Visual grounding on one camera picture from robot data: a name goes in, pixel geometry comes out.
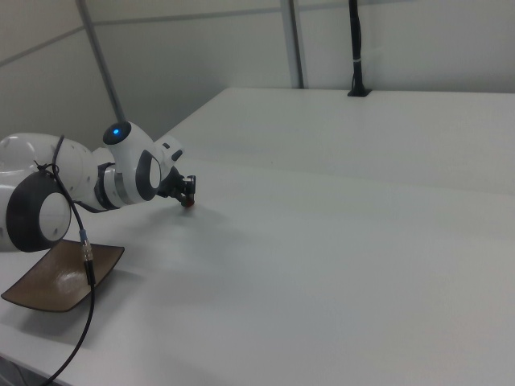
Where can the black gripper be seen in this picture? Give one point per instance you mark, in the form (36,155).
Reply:
(172,185)

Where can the small red toy strawberry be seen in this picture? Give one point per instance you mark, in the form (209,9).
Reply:
(189,205)

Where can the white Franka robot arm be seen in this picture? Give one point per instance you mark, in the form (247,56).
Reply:
(80,181)

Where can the brown square ceramic plate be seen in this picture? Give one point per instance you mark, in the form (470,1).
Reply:
(52,281)

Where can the black pole with base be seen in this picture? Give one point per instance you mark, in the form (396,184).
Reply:
(356,36)

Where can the upright grey metal post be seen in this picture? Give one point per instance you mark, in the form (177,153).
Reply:
(295,40)

